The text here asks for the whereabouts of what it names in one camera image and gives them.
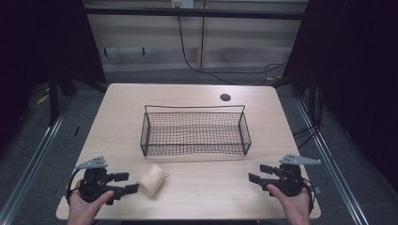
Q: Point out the black table grommet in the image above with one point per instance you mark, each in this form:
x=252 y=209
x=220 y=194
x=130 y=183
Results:
x=225 y=97

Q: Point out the black horizontal bar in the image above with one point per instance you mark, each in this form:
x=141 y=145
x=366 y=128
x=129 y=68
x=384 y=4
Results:
x=194 y=13

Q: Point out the dark curtain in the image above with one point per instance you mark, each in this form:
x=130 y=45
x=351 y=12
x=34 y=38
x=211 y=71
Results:
x=40 y=47
x=356 y=78

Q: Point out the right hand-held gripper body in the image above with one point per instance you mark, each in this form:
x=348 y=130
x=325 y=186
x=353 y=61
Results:
x=291 y=181

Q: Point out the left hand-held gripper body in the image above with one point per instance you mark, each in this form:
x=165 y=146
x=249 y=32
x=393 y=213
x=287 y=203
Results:
x=94 y=182

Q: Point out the yellow floor marker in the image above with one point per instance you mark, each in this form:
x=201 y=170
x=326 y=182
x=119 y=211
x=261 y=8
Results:
x=42 y=98

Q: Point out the person's left hand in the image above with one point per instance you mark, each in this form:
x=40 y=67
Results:
x=83 y=211

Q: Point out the person's right hand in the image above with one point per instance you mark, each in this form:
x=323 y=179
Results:
x=295 y=209

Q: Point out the white wall outlet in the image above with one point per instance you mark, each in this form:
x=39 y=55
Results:
x=182 y=3

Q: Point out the metal floor rail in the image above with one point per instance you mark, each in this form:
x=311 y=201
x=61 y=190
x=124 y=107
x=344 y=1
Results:
x=334 y=175
x=28 y=168

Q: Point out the black metal stand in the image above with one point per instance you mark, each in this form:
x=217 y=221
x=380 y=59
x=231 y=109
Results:
x=53 y=100

